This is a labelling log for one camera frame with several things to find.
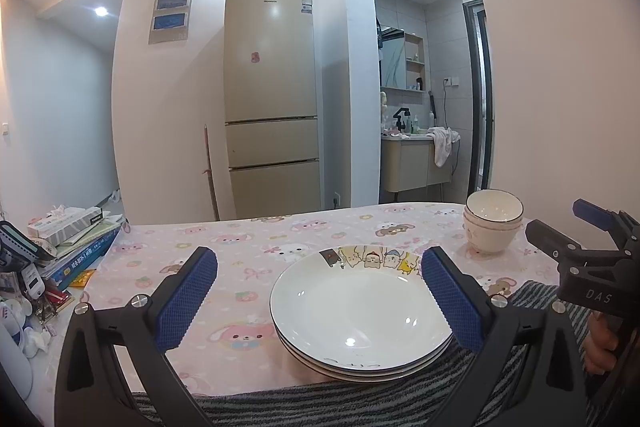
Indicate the black faucet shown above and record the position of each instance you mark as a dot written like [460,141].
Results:
[401,119]

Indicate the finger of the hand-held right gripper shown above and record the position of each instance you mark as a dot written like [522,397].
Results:
[595,213]
[552,239]

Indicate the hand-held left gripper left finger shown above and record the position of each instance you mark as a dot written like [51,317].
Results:
[187,302]

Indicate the black door frame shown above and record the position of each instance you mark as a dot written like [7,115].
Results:
[485,107]

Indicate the bathroom mirror cabinet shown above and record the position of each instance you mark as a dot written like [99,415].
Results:
[400,57]

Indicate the white tissue box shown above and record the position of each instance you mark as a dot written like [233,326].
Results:
[65,223]

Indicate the beige vanity cabinet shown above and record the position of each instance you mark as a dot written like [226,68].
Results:
[410,164]

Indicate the pale green book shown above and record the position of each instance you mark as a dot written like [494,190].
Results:
[95,234]

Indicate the white cartoon print plate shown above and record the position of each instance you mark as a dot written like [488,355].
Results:
[360,307]
[345,369]
[360,378]

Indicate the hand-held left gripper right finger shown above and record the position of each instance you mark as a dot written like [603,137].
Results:
[450,302]

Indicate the yellow packet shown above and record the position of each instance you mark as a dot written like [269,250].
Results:
[81,279]

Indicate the person's right hand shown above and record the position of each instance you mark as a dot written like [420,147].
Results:
[602,344]

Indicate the beige refrigerator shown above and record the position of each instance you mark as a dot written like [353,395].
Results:
[272,97]

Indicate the round ceiling light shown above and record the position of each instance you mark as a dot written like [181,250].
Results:
[101,11]

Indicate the white enamel mug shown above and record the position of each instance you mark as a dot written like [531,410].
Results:
[15,367]

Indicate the grey electrical panel box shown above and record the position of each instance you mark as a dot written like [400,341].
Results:
[171,14]

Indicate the grey striped cloth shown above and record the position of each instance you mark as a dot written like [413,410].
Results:
[350,402]

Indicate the white handheld device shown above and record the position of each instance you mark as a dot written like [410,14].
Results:
[32,282]

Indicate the white black-rimmed bowl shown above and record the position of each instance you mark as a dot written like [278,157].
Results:
[492,207]

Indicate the orange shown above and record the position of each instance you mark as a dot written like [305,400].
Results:
[490,244]
[492,231]

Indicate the green bottle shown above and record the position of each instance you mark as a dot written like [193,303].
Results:
[414,124]

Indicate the white towel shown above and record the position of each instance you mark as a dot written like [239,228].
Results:
[445,147]

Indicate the blue cartoon bag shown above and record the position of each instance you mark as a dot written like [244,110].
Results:
[22,244]

